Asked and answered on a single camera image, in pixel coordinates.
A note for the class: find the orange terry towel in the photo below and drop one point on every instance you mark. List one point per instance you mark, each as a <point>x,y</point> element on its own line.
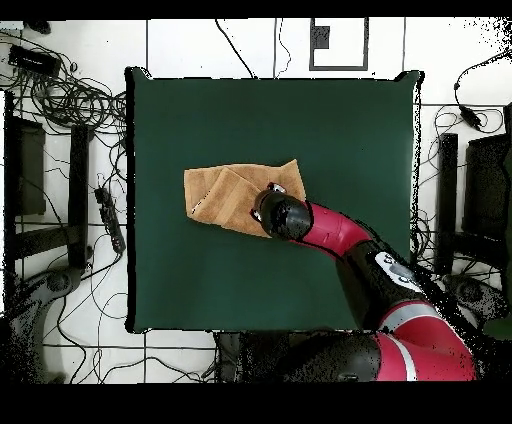
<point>224,196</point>

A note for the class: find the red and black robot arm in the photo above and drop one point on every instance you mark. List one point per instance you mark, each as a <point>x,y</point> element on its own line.
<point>336,232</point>

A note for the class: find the dark green table cloth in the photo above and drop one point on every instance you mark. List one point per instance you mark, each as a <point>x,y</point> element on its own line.
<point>180,120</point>

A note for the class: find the black power strip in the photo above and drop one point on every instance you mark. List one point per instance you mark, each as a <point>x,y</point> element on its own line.
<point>110,220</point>

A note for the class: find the black inline power adapter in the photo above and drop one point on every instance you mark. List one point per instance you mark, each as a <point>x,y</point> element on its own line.
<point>470,117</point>

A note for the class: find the black rectangular box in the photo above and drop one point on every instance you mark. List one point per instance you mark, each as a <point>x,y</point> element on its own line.
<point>34,60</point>

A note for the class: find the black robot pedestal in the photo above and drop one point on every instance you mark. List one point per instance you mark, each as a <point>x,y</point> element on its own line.
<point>248,356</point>

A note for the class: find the grey square floor frame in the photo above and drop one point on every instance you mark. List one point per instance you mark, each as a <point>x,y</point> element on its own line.
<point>339,68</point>

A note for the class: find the black frame stand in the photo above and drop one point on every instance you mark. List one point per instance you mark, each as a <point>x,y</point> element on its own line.
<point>78,180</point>
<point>447,200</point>

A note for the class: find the dark grey pedestal leg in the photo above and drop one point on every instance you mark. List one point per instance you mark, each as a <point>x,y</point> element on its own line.
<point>60,282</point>
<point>472,292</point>

